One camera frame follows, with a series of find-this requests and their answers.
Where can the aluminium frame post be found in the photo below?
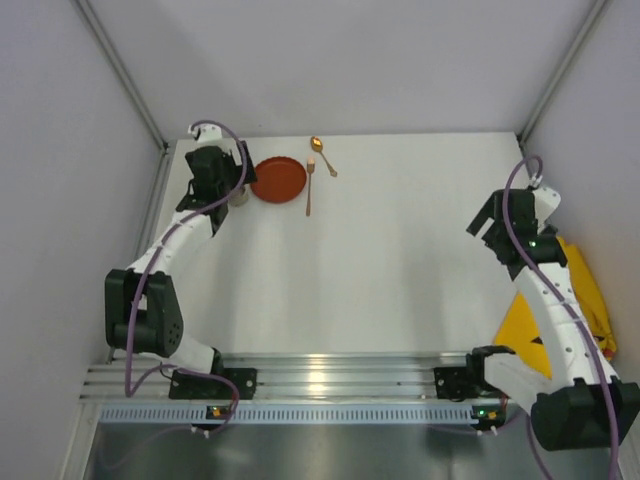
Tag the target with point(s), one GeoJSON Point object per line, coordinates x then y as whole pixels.
{"type": "Point", "coordinates": [562, 69]}
{"type": "Point", "coordinates": [96, 28]}

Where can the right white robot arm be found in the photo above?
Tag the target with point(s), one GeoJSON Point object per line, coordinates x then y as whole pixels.
{"type": "Point", "coordinates": [581, 403]}

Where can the gold fork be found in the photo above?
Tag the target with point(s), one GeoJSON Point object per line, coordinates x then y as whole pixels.
{"type": "Point", "coordinates": [310, 169]}

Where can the gold spoon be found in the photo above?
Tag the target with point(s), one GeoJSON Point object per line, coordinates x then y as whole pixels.
{"type": "Point", "coordinates": [318, 147]}

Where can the right aluminium frame post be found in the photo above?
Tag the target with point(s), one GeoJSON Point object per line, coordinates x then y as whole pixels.
{"type": "Point", "coordinates": [562, 69]}

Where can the slotted grey cable duct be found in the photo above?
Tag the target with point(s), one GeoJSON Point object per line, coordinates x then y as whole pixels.
{"type": "Point", "coordinates": [305, 414]}

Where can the yellow Pikachu placemat cloth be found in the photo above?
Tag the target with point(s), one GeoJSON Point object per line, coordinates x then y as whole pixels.
{"type": "Point", "coordinates": [520, 333]}

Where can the aluminium mounting rail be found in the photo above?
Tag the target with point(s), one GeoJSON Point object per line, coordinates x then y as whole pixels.
{"type": "Point", "coordinates": [324, 377]}

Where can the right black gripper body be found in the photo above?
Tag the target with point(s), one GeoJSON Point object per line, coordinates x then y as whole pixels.
{"type": "Point", "coordinates": [488, 220]}

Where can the left aluminium frame post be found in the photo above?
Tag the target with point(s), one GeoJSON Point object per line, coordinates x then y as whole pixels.
{"type": "Point", "coordinates": [96, 28]}

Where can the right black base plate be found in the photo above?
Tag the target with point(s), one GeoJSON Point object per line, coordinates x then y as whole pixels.
{"type": "Point", "coordinates": [455, 384]}

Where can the red round plate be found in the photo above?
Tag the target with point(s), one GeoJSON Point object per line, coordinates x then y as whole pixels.
{"type": "Point", "coordinates": [280, 179]}

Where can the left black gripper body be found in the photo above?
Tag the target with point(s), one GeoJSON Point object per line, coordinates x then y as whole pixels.
{"type": "Point", "coordinates": [239, 167]}

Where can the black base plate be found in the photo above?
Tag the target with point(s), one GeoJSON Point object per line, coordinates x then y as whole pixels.
{"type": "Point", "coordinates": [455, 384]}
{"type": "Point", "coordinates": [190, 387]}

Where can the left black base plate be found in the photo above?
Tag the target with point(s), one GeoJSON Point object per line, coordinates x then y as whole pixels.
{"type": "Point", "coordinates": [190, 387]}

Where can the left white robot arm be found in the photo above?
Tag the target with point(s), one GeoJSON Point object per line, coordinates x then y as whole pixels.
{"type": "Point", "coordinates": [142, 310]}

